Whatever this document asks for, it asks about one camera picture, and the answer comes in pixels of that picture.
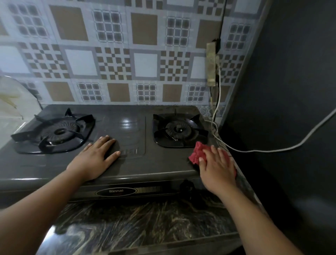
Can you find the person's right hand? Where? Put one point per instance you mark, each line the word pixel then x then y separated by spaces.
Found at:
pixel 215 172

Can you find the person's left hand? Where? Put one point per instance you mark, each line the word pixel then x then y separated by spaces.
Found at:
pixel 90 160

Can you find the person's right middle finger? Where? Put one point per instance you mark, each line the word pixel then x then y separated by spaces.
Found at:
pixel 220 157

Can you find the person's left thumb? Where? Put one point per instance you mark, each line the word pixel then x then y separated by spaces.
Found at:
pixel 112 158

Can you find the person's right thumb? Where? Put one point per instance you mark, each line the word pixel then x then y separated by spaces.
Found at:
pixel 202 164

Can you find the black two-burner gas stove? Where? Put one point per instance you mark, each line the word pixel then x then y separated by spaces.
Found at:
pixel 105 155

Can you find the red cleaning cloth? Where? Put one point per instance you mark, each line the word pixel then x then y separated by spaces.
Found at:
pixel 200 153

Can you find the person's left forearm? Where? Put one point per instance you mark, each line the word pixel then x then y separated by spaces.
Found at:
pixel 34 210

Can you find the person's right forearm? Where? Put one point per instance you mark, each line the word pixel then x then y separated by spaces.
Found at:
pixel 258 223

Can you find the black stove control knob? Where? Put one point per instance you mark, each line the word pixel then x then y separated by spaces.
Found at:
pixel 187 189

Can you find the black stove burner grate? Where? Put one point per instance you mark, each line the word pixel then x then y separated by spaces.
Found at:
pixel 53 131
pixel 179 130

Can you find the white power strip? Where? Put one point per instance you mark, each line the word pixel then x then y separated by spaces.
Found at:
pixel 211 64

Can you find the translucent plastic container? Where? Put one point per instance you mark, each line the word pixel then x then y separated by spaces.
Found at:
pixel 14 105

